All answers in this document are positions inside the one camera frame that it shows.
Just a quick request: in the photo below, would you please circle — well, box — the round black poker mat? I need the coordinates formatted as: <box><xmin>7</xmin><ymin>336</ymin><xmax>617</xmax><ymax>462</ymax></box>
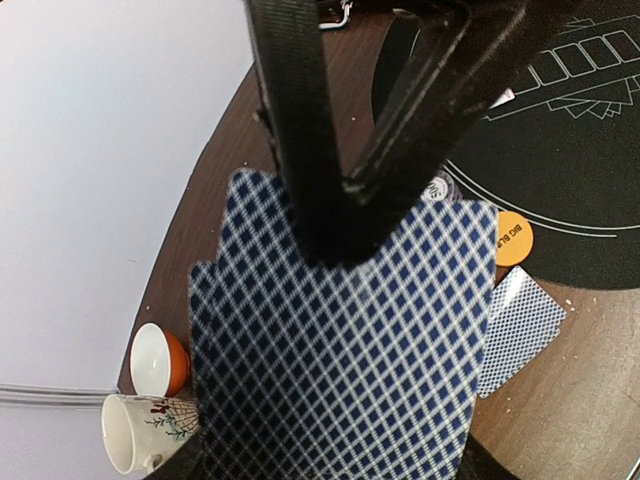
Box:
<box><xmin>443</xmin><ymin>1</ymin><xmax>639</xmax><ymax>290</ymax></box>

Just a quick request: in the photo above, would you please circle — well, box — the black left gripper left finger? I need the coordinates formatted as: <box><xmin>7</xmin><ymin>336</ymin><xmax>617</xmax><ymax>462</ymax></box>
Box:
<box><xmin>144</xmin><ymin>439</ymin><xmax>203</xmax><ymax>480</ymax></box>

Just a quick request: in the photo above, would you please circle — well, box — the left aluminium corner post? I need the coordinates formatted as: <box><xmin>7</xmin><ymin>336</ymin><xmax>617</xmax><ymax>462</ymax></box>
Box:
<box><xmin>1</xmin><ymin>384</ymin><xmax>118</xmax><ymax>410</ymax></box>

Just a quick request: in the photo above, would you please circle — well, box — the black poker chip case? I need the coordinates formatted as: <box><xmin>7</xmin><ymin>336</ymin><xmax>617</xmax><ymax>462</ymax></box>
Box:
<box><xmin>316</xmin><ymin>0</ymin><xmax>353</xmax><ymax>30</ymax></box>

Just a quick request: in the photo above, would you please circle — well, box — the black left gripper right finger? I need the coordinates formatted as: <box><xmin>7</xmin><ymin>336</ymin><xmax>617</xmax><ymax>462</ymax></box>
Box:
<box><xmin>457</xmin><ymin>442</ymin><xmax>510</xmax><ymax>480</ymax></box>

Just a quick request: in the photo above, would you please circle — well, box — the grey playing card deck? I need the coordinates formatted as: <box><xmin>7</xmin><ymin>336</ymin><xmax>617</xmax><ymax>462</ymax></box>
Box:
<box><xmin>189</xmin><ymin>169</ymin><xmax>498</xmax><ymax>479</ymax></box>

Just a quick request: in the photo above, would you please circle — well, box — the purple poker chip stack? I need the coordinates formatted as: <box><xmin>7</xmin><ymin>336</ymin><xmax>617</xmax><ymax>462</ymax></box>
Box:
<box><xmin>421</xmin><ymin>171</ymin><xmax>462</xmax><ymax>202</ymax></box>

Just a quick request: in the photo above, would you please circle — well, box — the white floral ceramic mug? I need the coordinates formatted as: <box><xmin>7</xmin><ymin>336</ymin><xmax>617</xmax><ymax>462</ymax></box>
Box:
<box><xmin>101</xmin><ymin>394</ymin><xmax>199</xmax><ymax>475</ymax></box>

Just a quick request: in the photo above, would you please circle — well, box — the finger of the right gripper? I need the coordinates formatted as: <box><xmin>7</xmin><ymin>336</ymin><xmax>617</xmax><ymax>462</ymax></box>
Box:
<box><xmin>342</xmin><ymin>1</ymin><xmax>575</xmax><ymax>263</ymax></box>
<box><xmin>245</xmin><ymin>1</ymin><xmax>348</xmax><ymax>263</ymax></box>

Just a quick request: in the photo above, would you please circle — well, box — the orange white ceramic bowl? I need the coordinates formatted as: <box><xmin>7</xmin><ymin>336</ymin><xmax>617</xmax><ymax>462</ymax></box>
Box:
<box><xmin>129</xmin><ymin>323</ymin><xmax>191</xmax><ymax>397</ymax></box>

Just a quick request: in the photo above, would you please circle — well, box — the orange big blind button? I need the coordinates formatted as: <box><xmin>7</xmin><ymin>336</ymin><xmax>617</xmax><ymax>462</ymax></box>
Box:
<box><xmin>496</xmin><ymin>211</ymin><xmax>534</xmax><ymax>267</ymax></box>

